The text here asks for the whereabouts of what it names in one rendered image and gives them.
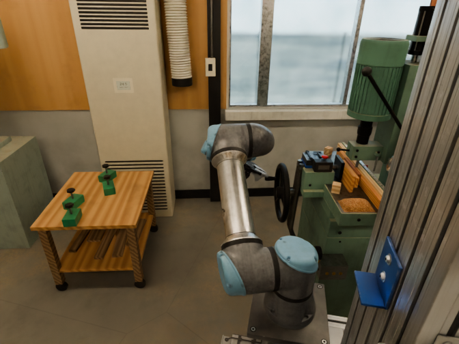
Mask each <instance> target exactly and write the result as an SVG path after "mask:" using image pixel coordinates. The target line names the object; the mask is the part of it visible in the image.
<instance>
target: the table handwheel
mask: <svg viewBox="0 0 459 344"><path fill-rule="evenodd" d="M275 177H276V180H275V184H274V199H275V211H276V215H277V219H278V221H279V222H281V223H284V222H285V221H286V220H287V218H288V214H289V209H290V197H293V196H294V191H295V189H290V178H289V174H288V169H287V166H286V165H285V164H284V163H279V164H278V165H277V168H276V172H275ZM279 183H280V186H279ZM280 199H281V201H282V203H283V213H281V207H280Z"/></svg>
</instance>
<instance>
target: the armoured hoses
mask: <svg viewBox="0 0 459 344"><path fill-rule="evenodd" d="M304 166H305V165H304V164H303V161H302V160H297V164H296V172H295V176H294V183H293V187H292V189H295V191H294V196H293V197H291V199H290V209H289V214H288V218H287V226H288V230H289V233H290V235H291V236H295V235H296V234H295V232H294V230H293V226H294V219H295V214H296V208H297V203H298V197H299V192H300V187H301V178H302V170H303V167H304Z"/></svg>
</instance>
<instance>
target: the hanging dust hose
mask: <svg viewBox="0 0 459 344"><path fill-rule="evenodd" d="M164 2H165V3H164V5H165V6H164V8H165V9H164V10H165V11H166V12H165V13H166V15H165V16H166V18H165V19H166V22H167V23H166V25H167V26H166V27H167V28H166V30H167V33H168V34H167V35H168V36H167V38H168V39H167V40H168V43H169V44H168V46H169V47H168V48H169V50H168V51H170V52H169V56H170V66H171V67H170V68H171V73H172V74H171V75H172V77H171V80H172V85H173V86H174V87H189V86H191V85H192V84H193V78H192V73H191V72H192V71H191V69H192V68H191V61H190V60H191V59H190V57H191V56H189V55H190V51H189V50H190V49H189V47H190V46H189V41H188V40H189V39H188V37H189V36H188V34H189V33H187V32H189V31H188V30H187V29H188V28H187V27H188V25H187V24H188V23H187V21H188V20H187V17H186V16H187V14H186V13H187V12H186V11H187V9H186V3H185V2H186V0H164Z"/></svg>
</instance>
